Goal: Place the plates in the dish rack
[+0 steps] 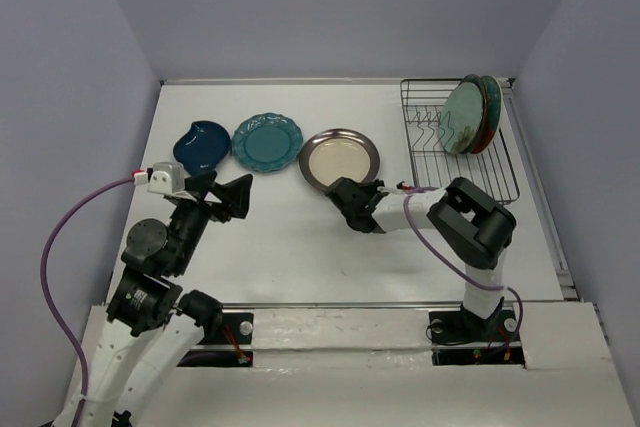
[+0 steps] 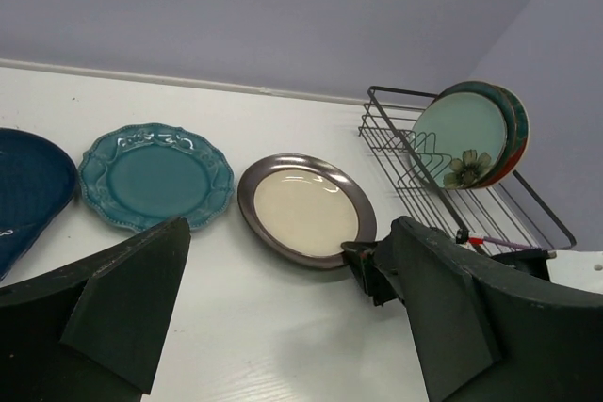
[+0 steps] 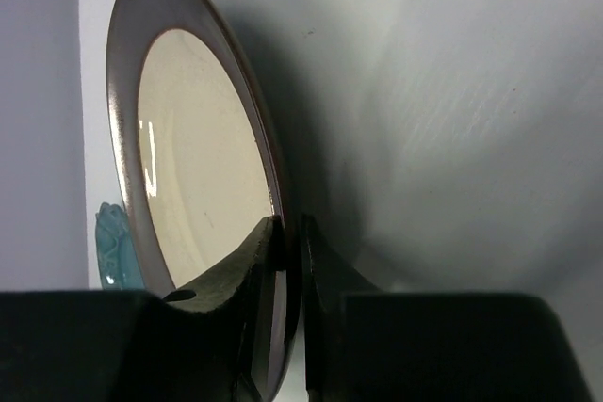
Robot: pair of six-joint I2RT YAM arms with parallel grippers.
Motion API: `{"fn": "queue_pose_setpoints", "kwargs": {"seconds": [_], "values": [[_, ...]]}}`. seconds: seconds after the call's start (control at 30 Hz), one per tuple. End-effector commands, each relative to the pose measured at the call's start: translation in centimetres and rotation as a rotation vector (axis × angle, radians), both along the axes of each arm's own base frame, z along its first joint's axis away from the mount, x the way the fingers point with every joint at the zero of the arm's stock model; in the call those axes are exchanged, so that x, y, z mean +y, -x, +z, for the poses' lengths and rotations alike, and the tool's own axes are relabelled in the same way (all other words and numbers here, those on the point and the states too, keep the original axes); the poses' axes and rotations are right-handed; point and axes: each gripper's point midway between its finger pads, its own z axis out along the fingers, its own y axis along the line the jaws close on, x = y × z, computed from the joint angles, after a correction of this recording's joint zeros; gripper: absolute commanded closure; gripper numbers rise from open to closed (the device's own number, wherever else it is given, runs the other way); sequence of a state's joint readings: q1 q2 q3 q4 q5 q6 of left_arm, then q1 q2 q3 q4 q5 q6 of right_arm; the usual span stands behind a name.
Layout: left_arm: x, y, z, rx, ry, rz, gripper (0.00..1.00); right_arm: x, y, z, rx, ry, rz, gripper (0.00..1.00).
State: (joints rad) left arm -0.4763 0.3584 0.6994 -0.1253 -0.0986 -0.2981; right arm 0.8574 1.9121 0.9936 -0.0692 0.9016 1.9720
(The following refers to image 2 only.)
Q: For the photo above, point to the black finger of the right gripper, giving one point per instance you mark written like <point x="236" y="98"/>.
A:
<point x="358" y="255"/>

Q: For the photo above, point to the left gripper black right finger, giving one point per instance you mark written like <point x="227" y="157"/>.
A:
<point x="486" y="332"/>

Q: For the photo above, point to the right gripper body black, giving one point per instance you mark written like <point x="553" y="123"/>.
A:
<point x="382" y="278"/>

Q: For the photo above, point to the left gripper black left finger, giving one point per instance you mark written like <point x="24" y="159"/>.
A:
<point x="94" y="330"/>

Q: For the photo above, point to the cream plate brown rim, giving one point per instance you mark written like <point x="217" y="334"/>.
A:
<point x="304" y="208"/>

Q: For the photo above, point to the pale green flower plate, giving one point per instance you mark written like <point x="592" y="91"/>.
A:
<point x="459" y="138"/>

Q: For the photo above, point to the teal scalloped plate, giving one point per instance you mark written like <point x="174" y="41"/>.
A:
<point x="142" y="174"/>

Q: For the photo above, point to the dark blue curved dish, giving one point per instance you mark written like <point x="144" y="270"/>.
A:
<point x="38" y="180"/>

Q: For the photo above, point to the red teal floral plate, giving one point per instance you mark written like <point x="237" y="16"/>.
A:
<point x="522" y="138"/>

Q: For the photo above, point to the blue plate white blossoms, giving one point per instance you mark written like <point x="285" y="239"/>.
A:
<point x="488" y="90"/>

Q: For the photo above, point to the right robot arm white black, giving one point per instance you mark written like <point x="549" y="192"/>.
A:
<point x="576" y="269"/>

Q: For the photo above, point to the dark wire dish rack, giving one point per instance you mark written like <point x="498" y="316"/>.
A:
<point x="510" y="211"/>

